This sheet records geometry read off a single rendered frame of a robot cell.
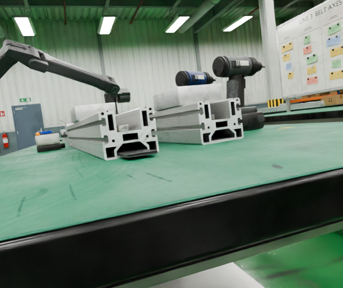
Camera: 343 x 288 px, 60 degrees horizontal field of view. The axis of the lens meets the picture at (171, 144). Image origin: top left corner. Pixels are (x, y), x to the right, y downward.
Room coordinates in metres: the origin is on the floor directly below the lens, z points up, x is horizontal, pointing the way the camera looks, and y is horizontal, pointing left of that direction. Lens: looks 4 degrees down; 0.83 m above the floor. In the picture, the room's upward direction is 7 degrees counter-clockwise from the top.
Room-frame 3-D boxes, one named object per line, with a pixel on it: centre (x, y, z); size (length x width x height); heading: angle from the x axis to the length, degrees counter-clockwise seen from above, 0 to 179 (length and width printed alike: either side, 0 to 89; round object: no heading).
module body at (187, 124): (0.96, 0.05, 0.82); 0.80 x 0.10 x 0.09; 23
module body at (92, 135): (0.89, 0.22, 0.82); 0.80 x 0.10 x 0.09; 23
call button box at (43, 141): (1.10, 0.44, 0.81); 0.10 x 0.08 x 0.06; 113
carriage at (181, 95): (0.73, -0.05, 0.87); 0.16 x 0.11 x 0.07; 23
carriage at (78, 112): (0.89, 0.22, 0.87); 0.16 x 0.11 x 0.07; 23
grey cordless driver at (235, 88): (0.90, -0.24, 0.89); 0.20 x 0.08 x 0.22; 122
